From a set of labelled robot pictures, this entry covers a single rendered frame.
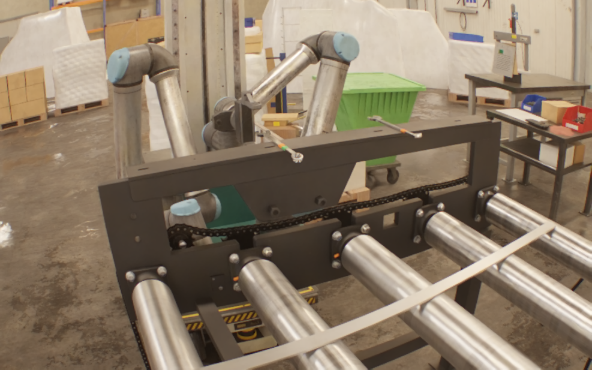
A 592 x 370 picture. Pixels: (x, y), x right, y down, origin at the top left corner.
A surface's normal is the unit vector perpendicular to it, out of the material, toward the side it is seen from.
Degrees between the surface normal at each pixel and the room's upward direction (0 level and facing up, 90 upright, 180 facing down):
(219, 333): 0
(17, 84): 90
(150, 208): 90
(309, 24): 90
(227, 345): 0
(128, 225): 90
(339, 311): 0
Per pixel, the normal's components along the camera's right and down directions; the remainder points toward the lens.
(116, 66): -0.66, 0.15
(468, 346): -0.71, -0.51
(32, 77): 0.48, 0.28
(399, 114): 0.25, 0.49
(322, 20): -0.11, 0.34
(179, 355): 0.10, -0.95
